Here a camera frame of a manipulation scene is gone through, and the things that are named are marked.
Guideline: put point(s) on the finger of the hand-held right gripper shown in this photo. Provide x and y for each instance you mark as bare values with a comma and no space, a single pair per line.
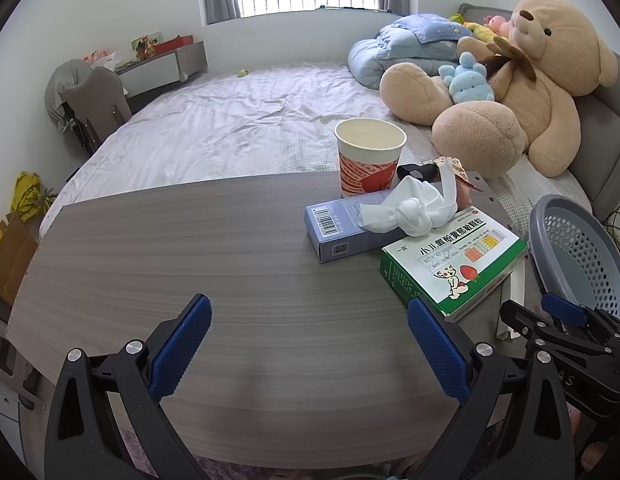
524,325
564,308

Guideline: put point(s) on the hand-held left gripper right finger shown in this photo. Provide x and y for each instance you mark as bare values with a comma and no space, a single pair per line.
437,345

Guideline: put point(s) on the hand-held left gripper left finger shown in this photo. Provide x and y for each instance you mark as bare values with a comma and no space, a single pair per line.
182,345

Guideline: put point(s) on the green and white medicine box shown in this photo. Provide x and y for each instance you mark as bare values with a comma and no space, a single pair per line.
454,265

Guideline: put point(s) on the grey plastic basket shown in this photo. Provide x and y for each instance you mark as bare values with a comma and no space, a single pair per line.
544,220

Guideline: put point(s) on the white tissue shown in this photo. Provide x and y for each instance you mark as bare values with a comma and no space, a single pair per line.
414,210

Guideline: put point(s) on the cream and red snack packet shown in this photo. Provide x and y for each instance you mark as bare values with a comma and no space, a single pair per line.
468,185
447,164

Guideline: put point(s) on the blue cardboard box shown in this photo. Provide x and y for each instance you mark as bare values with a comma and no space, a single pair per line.
335,230

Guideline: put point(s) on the red patterned paper cup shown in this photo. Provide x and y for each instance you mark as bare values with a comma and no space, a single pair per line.
370,170

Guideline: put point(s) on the white drawer cabinet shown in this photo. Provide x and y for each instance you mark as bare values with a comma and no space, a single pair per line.
10,390

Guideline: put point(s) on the brown cardboard box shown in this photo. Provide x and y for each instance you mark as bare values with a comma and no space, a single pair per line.
12,255

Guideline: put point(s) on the large tan teddy bear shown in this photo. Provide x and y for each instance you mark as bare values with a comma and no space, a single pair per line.
539,100

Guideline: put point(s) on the yellow bag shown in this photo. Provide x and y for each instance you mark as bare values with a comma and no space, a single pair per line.
30,195

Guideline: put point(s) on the bed with checked sheet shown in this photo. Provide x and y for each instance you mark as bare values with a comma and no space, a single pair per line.
215,125

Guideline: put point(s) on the blue plush toy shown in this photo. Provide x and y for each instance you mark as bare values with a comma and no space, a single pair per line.
464,85

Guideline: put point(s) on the grey chair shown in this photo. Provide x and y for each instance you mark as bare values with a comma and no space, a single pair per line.
97,95

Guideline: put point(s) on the grey and white desk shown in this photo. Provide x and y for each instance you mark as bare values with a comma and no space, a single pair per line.
155,67

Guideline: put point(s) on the grey garment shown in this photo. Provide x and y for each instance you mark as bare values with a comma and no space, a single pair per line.
65,80

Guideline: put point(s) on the yellow plush toy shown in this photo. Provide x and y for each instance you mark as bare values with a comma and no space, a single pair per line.
477,29

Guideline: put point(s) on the pink plush toy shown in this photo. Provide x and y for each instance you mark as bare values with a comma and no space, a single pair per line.
495,22

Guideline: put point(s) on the white plastic bag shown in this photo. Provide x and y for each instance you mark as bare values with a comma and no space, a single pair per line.
102,59

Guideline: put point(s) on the red box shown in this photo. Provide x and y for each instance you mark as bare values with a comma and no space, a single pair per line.
172,44

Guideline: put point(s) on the colourful picture card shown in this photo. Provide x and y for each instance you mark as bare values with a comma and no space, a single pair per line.
146,45

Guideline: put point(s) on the blue patterned pillow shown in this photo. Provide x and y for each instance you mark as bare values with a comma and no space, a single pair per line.
429,27

